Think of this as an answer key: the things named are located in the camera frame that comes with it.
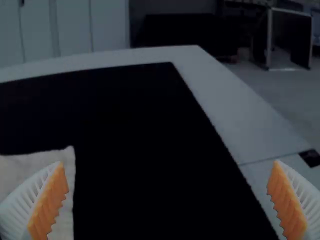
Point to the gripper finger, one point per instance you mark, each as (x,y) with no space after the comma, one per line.
(37,205)
(290,205)

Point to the pale towel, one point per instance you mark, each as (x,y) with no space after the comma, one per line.
(22,161)

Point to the black mat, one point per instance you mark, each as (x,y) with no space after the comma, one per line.
(130,130)

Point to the grey cupboard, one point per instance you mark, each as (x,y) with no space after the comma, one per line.
(75,25)

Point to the metal frame trolley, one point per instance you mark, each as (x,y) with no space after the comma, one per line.
(271,37)

